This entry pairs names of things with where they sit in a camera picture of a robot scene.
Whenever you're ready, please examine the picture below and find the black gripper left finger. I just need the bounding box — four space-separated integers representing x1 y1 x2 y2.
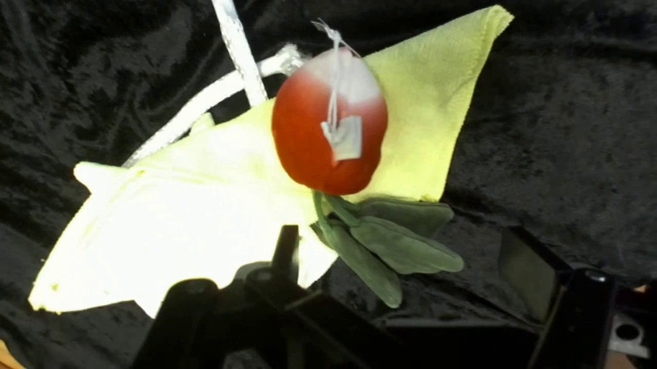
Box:
268 223 302 279

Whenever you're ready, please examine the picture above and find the white rope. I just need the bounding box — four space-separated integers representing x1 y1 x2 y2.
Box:
122 0 307 170

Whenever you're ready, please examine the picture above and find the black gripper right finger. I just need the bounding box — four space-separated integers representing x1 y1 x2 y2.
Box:
494 223 573 324

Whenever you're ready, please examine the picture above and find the black velvet tablecloth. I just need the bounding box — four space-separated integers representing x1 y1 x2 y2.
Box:
0 0 657 369

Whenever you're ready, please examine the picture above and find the pale yellow cloth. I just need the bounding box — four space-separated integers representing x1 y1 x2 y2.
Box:
26 4 518 320

